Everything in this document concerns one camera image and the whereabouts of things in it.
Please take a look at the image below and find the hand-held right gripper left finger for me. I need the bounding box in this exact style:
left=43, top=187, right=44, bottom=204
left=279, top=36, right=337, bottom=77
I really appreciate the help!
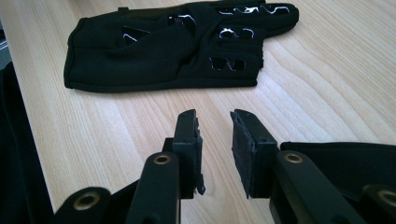
left=172, top=108, right=206, bottom=200

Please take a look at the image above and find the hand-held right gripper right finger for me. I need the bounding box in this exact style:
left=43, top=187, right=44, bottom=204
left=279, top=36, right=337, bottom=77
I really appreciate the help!
left=230, top=108, right=279, bottom=200

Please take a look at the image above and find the black glove with cutouts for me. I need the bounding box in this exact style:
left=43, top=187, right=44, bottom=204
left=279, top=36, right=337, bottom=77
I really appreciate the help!
left=64, top=0, right=301, bottom=93

